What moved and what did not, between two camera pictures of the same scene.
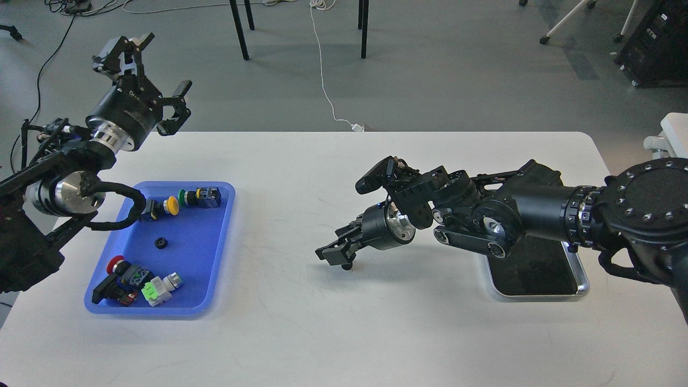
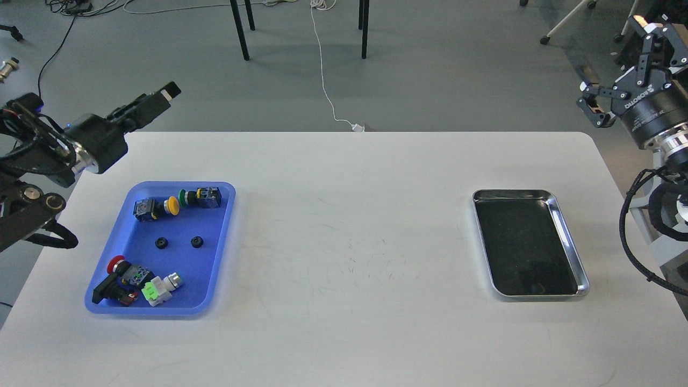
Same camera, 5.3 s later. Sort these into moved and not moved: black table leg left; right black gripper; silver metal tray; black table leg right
Moved: right black gripper
Not moved: black table leg left; black table leg right; silver metal tray
